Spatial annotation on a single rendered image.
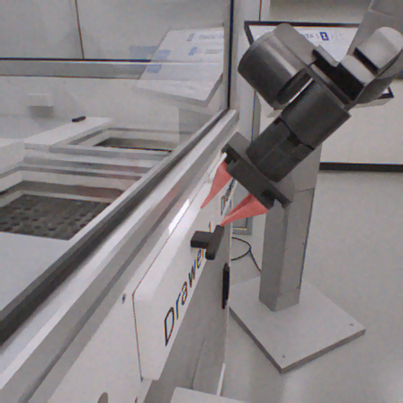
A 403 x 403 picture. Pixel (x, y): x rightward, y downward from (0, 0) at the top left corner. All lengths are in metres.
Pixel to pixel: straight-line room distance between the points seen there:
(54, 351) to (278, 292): 1.41
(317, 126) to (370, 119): 3.18
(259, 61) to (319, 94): 0.07
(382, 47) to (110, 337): 0.35
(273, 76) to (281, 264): 1.17
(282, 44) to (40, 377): 0.36
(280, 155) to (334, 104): 0.07
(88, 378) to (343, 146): 3.38
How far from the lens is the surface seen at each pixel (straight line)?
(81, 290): 0.24
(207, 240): 0.43
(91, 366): 0.28
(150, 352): 0.36
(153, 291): 0.32
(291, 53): 0.41
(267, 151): 0.39
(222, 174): 0.40
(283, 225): 1.40
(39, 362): 0.22
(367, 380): 1.56
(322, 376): 1.52
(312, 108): 0.38
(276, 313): 1.65
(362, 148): 3.61
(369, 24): 0.42
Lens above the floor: 1.13
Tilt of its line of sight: 25 degrees down
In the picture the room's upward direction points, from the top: straight up
